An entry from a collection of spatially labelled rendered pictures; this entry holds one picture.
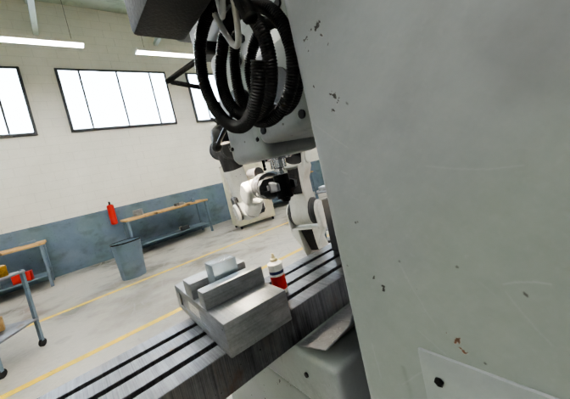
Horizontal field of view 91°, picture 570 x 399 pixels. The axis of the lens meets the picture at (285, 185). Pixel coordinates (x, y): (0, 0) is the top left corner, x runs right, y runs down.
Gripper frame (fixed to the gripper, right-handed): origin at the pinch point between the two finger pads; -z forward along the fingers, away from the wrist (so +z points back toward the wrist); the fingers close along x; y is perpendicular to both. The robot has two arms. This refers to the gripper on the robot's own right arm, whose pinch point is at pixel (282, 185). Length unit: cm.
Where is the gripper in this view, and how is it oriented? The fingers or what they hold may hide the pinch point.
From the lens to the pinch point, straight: 81.4
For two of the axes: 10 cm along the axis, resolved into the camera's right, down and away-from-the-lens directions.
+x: 8.9, -2.3, 4.0
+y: 2.2, 9.7, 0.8
